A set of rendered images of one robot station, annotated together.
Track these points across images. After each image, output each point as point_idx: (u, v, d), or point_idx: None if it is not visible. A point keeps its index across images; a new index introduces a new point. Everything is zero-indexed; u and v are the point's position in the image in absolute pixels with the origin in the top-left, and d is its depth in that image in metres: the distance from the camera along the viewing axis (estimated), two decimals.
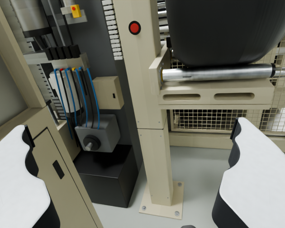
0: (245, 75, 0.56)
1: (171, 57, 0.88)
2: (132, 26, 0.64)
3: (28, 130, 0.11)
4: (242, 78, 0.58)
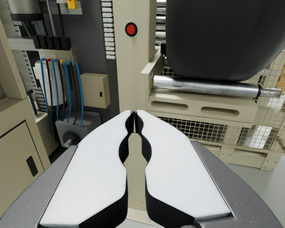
0: (233, 92, 0.58)
1: (163, 63, 0.88)
2: (129, 27, 0.62)
3: (132, 117, 0.12)
4: (230, 95, 0.59)
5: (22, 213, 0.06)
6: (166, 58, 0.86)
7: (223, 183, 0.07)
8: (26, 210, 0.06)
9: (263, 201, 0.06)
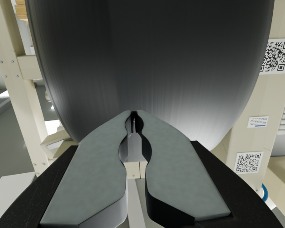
0: None
1: None
2: None
3: (132, 117, 0.12)
4: None
5: (22, 213, 0.06)
6: None
7: (223, 183, 0.07)
8: (26, 210, 0.06)
9: (263, 201, 0.06)
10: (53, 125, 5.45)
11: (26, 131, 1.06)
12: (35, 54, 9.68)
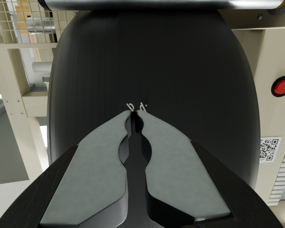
0: None
1: None
2: (284, 90, 0.38)
3: (132, 117, 0.12)
4: None
5: (22, 213, 0.06)
6: None
7: (223, 183, 0.07)
8: (26, 210, 0.06)
9: (263, 201, 0.06)
10: None
11: (28, 163, 1.10)
12: (34, 55, 9.65)
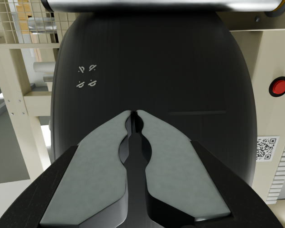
0: (102, 10, 0.28)
1: None
2: (282, 90, 0.39)
3: (132, 117, 0.12)
4: (105, 12, 0.27)
5: (22, 213, 0.06)
6: None
7: (223, 183, 0.07)
8: (26, 210, 0.06)
9: (263, 201, 0.06)
10: None
11: (30, 162, 1.11)
12: (34, 55, 9.66)
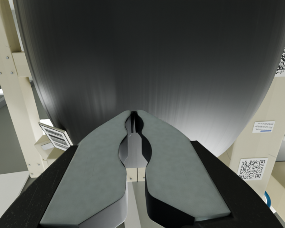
0: None
1: None
2: None
3: (132, 117, 0.12)
4: None
5: (22, 213, 0.06)
6: None
7: (223, 183, 0.07)
8: (26, 210, 0.06)
9: (263, 201, 0.06)
10: (49, 124, 5.39)
11: (20, 130, 1.03)
12: None
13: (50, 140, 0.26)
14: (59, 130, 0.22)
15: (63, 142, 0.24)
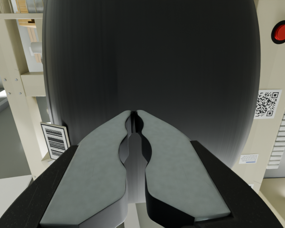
0: None
1: None
2: (284, 35, 0.38)
3: (132, 117, 0.12)
4: None
5: (22, 213, 0.06)
6: None
7: (223, 183, 0.07)
8: (26, 210, 0.06)
9: (263, 201, 0.06)
10: None
11: (27, 145, 1.09)
12: (34, 54, 9.65)
13: (47, 149, 0.25)
14: (60, 126, 0.22)
15: (61, 145, 0.24)
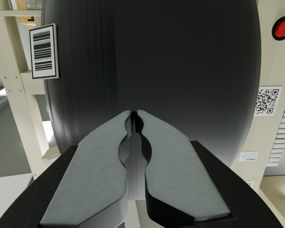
0: None
1: None
2: None
3: (132, 117, 0.12)
4: None
5: (22, 213, 0.06)
6: None
7: (223, 183, 0.07)
8: (26, 210, 0.06)
9: (263, 201, 0.06)
10: (50, 125, 5.46)
11: (27, 143, 1.09)
12: None
13: (31, 64, 0.22)
14: (49, 24, 0.20)
15: (47, 51, 0.21)
